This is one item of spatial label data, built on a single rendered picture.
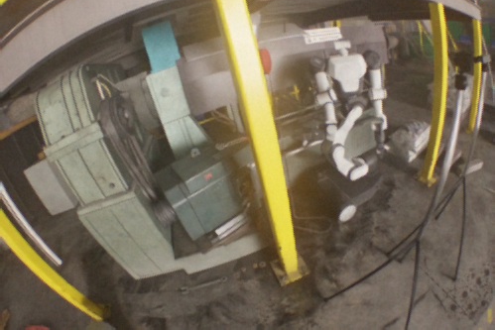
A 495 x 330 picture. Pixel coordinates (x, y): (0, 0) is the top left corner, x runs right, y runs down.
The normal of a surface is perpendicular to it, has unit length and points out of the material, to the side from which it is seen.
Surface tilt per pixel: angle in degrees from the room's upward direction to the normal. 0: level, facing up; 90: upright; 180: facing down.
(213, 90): 90
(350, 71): 92
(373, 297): 0
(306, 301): 0
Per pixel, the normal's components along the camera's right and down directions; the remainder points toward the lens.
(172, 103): 0.29, 0.37
